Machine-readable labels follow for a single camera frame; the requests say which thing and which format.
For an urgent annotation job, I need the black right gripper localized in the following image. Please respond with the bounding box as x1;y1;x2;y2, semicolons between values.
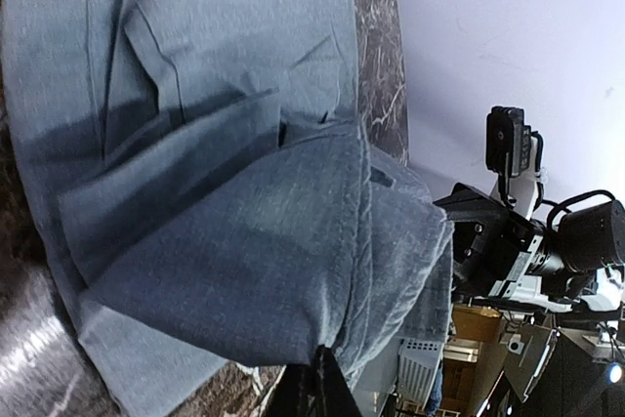
435;184;546;298

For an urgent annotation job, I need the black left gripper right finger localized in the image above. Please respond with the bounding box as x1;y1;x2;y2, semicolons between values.
316;347;362;417

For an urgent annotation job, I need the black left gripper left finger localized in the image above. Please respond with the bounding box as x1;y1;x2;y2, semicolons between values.
280;354;320;417

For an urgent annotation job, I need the grey long sleeve shirt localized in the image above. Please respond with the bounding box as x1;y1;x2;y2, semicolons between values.
1;0;453;416

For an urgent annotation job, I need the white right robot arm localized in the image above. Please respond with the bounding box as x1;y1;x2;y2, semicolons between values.
436;184;624;318

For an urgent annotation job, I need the white slotted cable duct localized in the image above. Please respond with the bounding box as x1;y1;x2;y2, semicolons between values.
397;339;443;404

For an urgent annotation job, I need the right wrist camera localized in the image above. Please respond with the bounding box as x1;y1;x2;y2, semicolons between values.
483;104;548;223

